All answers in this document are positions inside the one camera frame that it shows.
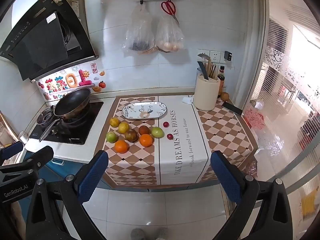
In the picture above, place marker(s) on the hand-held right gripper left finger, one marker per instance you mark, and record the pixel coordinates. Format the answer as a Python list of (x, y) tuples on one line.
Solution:
[(93, 177)]

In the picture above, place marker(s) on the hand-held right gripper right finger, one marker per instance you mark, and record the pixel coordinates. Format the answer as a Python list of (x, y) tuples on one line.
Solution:
[(225, 178)]

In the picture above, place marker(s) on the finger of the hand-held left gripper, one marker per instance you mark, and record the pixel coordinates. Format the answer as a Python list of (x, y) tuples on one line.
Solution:
[(37, 156), (11, 148)]

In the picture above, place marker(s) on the orange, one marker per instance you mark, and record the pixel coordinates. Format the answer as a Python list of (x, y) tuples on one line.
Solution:
[(121, 146), (146, 140)]

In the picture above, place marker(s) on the green apple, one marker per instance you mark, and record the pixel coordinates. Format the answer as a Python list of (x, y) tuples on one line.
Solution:
[(111, 137), (157, 132)]

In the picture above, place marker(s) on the dark red apple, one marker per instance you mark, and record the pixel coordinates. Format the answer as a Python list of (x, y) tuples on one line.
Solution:
[(130, 135)]

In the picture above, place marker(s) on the yellow lemon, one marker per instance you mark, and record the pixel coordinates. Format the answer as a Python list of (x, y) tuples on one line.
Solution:
[(114, 122), (123, 127)]

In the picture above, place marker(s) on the brown orange fruit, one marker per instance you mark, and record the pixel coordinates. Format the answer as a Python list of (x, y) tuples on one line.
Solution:
[(144, 130)]

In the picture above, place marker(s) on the oval deer print plate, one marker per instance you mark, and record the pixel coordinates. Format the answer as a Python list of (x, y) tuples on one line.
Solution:
[(144, 110)]

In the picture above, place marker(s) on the small white cup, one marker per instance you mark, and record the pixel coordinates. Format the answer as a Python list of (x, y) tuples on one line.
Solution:
[(24, 137)]

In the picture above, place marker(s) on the blue base cabinet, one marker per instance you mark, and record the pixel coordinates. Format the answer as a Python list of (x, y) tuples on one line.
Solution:
[(60, 172)]

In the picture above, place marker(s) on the black gas stove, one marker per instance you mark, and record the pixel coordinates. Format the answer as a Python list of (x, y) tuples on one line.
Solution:
[(75, 130)]

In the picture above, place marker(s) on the checked brown table mat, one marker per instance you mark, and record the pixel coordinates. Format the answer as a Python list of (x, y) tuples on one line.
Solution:
[(180, 155)]

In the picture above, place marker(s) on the black frying pan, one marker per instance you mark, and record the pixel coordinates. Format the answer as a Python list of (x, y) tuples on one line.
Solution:
[(72, 102)]

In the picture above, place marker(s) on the red paper cutout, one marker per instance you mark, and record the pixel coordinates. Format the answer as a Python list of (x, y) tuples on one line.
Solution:
[(253, 118)]

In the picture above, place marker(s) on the red cherry tomato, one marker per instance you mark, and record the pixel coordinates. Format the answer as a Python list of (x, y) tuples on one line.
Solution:
[(165, 124), (169, 136)]

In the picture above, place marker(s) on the black smartphone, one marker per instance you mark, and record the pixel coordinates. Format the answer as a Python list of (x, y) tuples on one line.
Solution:
[(232, 108)]

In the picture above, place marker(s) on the grey slipper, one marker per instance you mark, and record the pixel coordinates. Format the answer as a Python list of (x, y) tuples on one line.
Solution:
[(137, 234)]

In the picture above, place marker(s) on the brown round fruit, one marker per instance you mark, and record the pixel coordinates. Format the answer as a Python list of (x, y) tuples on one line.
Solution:
[(224, 96)]

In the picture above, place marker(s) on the cream utensil holder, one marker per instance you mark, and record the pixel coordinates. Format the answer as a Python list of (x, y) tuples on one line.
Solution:
[(206, 93)]

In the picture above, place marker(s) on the dark sauce bottle red cap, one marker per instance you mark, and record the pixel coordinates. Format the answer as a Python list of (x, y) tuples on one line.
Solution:
[(221, 78)]

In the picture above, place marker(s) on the patterned glass sliding door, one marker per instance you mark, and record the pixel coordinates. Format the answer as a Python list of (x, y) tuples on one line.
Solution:
[(287, 100)]

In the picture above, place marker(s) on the bundle of wooden chopsticks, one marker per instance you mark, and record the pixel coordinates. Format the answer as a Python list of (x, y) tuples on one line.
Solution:
[(212, 70)]

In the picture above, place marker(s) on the black range hood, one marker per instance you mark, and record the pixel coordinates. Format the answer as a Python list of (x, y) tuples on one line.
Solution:
[(42, 37)]

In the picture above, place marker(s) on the black plug adapter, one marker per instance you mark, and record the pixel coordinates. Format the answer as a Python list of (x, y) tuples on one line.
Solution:
[(227, 55)]

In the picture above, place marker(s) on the metal spatula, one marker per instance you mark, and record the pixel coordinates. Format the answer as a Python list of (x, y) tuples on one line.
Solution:
[(203, 57)]

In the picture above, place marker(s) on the plastic bag with dark contents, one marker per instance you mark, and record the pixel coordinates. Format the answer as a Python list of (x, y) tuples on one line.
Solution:
[(139, 35)]

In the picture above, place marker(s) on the plastic bag with eggs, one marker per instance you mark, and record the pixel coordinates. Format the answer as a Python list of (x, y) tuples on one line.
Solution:
[(170, 36)]

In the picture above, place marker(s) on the red scissors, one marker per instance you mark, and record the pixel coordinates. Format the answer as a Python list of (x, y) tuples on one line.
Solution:
[(169, 8)]

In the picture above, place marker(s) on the colourful wall sticker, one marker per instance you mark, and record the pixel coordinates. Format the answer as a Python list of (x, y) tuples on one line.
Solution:
[(62, 82)]

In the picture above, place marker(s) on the white wall socket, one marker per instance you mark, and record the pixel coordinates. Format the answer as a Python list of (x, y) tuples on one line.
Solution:
[(214, 55)]

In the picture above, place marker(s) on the stainless steel hood duct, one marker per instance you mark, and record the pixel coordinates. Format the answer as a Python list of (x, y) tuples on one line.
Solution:
[(76, 6)]

